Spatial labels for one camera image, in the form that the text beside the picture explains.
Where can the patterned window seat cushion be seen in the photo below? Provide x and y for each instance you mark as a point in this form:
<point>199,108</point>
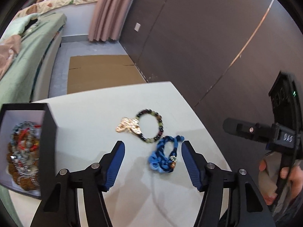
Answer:
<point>48,5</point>

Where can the gold butterfly hair clip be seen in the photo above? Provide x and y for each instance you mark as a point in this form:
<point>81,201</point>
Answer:
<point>128,124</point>

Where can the pink curtain right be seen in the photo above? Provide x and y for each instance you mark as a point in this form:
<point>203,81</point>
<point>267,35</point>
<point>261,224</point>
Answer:
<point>108,19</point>

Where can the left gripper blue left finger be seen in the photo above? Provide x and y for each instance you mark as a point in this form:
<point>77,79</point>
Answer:
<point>60,207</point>

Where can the green bed sheet mattress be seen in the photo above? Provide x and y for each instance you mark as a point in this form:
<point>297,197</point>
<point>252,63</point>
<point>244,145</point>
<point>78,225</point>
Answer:
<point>28,78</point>

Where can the brown cardboard sheet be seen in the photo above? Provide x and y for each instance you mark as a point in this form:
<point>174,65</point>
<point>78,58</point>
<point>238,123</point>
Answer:
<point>92,72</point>

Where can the pink duck fleece blanket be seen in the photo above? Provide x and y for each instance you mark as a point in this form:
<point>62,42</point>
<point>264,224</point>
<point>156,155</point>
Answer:
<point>10,48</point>

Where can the red blue round pendant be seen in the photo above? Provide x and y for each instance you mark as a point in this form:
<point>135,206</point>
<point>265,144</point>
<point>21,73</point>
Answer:
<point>29,137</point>

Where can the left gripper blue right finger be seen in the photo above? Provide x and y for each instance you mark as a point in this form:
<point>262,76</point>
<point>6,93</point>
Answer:
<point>230,198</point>

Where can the black jewelry box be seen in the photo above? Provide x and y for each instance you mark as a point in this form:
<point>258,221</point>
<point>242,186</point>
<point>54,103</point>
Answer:
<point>29,173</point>

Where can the white foam table pad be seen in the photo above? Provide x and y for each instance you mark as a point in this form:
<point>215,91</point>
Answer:
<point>87,124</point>

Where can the person's right hand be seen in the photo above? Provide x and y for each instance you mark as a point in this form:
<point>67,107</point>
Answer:
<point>295,177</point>

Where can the white wall switch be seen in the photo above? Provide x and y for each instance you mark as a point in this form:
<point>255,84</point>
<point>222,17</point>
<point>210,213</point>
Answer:
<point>137,27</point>

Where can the light green floral quilt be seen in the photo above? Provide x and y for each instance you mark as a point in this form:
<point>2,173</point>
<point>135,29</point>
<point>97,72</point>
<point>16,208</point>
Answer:
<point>17,26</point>

